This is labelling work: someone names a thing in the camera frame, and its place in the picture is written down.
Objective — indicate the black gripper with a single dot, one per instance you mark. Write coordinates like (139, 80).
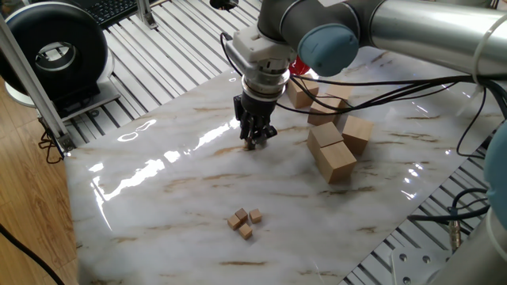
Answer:
(255, 107)

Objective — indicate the small wooden cube block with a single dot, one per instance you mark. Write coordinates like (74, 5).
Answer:
(245, 231)
(250, 146)
(241, 215)
(233, 222)
(255, 216)

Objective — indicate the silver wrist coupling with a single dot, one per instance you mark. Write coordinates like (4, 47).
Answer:
(265, 79)

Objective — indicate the large wooden cube block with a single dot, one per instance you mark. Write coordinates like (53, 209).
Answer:
(322, 134)
(303, 97)
(341, 92)
(356, 134)
(322, 112)
(336, 164)

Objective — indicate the red glossy bowl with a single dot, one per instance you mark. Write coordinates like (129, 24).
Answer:
(297, 67)

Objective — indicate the glossy marble pattern mat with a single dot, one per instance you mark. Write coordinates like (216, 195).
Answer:
(158, 198)

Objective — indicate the black computer keyboard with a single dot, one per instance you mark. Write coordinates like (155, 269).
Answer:
(115, 10)

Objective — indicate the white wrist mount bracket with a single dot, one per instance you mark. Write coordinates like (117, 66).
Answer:
(253, 43)

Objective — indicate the grey device base plate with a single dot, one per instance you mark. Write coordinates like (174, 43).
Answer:
(105, 99)

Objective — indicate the short aluminium post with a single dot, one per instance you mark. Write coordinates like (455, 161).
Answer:
(146, 14)

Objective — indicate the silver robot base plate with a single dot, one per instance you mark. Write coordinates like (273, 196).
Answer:
(416, 269)

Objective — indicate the aluminium frame post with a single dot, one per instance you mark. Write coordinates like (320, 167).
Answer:
(35, 91)

